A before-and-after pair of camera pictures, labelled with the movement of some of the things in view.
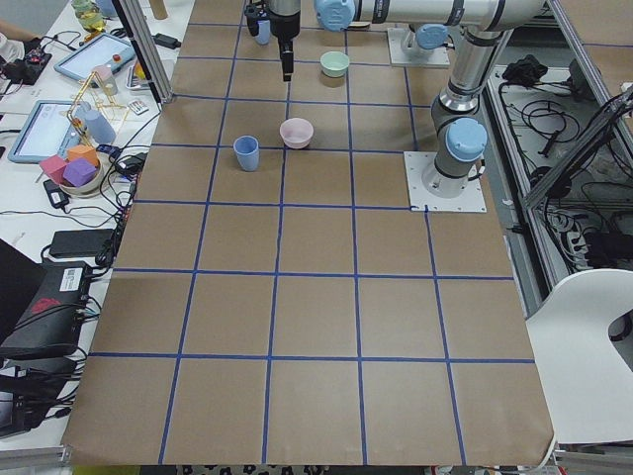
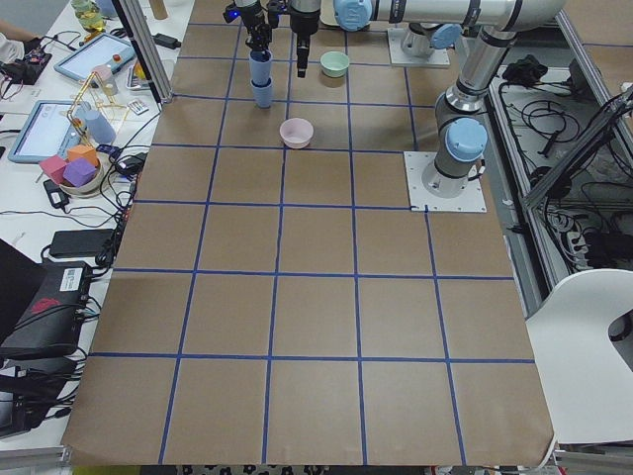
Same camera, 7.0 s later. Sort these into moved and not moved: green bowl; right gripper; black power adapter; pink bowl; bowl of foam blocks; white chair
Moved: right gripper
Not moved: bowl of foam blocks; black power adapter; white chair; pink bowl; green bowl
